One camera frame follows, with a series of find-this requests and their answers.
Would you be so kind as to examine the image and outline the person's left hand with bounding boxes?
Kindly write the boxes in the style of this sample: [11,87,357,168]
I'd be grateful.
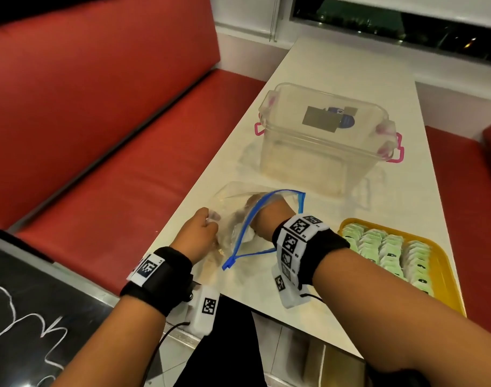
[170,207,220,266]

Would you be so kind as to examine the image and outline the person's right hand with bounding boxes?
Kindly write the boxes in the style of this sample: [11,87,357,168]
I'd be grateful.
[244,193,298,243]

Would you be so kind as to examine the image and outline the clear zip bag blue seal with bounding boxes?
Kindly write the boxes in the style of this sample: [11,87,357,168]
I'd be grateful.
[207,181,307,271]

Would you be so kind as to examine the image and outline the rows of green-tagged tea bags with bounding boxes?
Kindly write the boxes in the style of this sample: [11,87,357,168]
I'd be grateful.
[341,223,436,298]

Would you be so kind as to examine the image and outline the yellow tray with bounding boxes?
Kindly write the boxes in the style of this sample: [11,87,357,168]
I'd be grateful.
[337,217,467,318]

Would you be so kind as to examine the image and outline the person's left forearm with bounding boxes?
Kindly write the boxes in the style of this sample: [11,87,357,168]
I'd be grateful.
[51,295,167,387]

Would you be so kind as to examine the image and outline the person's right forearm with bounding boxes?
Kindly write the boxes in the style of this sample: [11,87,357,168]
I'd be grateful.
[311,247,491,387]

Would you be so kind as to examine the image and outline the person's black trousers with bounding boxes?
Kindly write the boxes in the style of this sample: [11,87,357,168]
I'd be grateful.
[174,296,268,387]

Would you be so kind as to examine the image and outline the person's black sleeve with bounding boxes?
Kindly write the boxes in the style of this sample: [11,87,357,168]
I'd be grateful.
[368,366,431,387]

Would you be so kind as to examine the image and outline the black left wristband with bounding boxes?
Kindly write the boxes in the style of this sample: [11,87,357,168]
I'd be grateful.
[119,246,194,318]

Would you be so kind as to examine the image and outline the black wristband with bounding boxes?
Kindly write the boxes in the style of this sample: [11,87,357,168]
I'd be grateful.
[271,214,351,291]
[119,246,194,318]

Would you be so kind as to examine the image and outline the black right wristband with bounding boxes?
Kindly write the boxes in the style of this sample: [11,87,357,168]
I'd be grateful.
[271,214,351,291]

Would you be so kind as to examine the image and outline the yellow lid under table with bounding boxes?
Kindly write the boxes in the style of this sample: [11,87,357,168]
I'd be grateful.
[301,342,367,387]

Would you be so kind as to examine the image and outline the dark glass window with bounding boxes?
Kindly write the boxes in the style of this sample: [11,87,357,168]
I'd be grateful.
[292,0,491,65]

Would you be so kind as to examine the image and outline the clear storage box pink handles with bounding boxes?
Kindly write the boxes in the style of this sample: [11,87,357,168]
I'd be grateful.
[255,82,406,198]

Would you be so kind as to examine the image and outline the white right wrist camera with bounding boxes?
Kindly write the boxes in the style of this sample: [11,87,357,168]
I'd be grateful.
[271,266,310,310]

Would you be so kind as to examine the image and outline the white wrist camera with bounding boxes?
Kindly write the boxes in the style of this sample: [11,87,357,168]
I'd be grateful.
[188,285,221,337]
[271,266,310,310]

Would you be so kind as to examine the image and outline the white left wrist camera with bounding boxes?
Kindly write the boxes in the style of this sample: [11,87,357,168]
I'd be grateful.
[188,285,221,337]

